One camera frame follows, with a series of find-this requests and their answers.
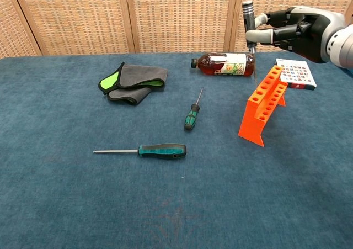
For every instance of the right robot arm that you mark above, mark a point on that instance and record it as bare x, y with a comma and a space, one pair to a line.
343, 44

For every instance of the grey green folded cloth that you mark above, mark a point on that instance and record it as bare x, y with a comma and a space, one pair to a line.
140, 76

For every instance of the white picture card box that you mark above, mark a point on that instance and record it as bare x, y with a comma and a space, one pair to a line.
299, 72

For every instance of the large teal black screwdriver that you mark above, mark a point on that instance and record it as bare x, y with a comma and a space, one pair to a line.
162, 151

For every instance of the orange tool rack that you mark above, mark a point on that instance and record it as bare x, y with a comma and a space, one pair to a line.
252, 119

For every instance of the brown tea bottle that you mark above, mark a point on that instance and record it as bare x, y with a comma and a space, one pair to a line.
220, 64

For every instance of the silver black precision screwdriver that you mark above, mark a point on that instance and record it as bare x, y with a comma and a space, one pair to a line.
248, 14

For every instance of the wicker folding screen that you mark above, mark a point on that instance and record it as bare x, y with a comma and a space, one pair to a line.
179, 17

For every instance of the small green black screwdriver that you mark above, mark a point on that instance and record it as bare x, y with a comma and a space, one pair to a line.
191, 118

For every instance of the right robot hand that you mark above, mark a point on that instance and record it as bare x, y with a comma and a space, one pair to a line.
311, 31

